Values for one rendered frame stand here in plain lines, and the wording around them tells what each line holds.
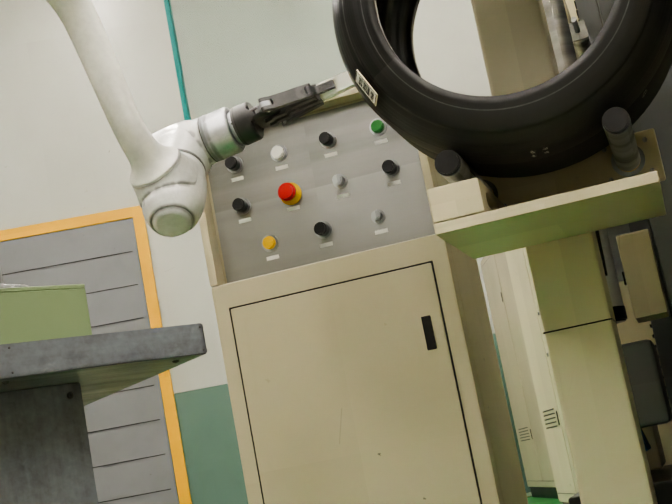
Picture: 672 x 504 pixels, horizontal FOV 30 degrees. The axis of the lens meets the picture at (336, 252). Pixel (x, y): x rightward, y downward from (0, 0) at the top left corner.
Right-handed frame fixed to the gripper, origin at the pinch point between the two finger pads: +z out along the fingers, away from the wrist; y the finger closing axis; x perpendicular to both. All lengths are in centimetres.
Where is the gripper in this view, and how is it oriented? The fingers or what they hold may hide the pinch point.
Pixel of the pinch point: (336, 85)
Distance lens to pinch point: 229.8
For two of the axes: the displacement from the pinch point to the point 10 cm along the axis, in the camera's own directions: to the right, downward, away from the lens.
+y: 2.8, 1.2, 9.5
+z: 9.1, -3.6, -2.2
